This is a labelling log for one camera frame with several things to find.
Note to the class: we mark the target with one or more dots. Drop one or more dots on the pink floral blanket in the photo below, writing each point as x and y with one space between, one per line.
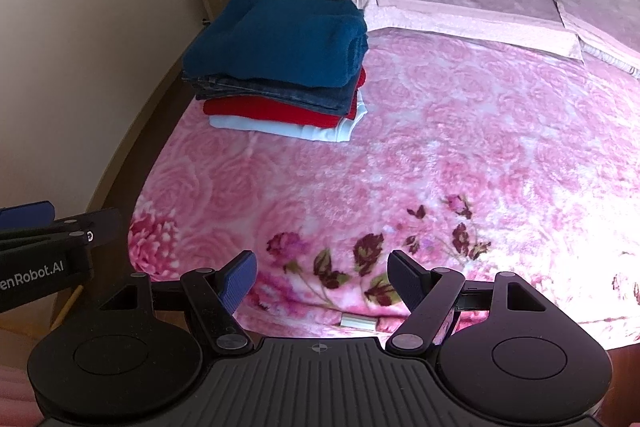
400 157

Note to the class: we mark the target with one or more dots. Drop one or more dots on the folded white garment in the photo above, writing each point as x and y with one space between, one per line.
310 132

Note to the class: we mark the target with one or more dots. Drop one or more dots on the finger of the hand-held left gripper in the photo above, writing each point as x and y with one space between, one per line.
30 213
105 227

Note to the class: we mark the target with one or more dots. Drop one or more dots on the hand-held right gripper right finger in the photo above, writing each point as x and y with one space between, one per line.
405 282

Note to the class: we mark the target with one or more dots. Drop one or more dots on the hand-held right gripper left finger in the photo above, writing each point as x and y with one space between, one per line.
240 279

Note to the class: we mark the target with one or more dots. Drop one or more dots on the blue knit sweater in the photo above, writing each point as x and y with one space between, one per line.
280 37

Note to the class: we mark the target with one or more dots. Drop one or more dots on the pale pink pillow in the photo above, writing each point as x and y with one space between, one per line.
600 12

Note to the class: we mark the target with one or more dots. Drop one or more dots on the folded red garment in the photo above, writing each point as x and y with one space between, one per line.
280 113

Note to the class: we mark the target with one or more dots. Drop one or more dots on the white blanket tag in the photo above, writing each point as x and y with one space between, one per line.
357 322

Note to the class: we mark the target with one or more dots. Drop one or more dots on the folded blue jeans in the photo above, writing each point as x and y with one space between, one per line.
280 94

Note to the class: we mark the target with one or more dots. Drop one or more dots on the yellow stick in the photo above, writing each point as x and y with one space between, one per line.
67 307

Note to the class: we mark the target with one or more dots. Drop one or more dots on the person's pink clothing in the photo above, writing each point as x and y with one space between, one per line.
17 399

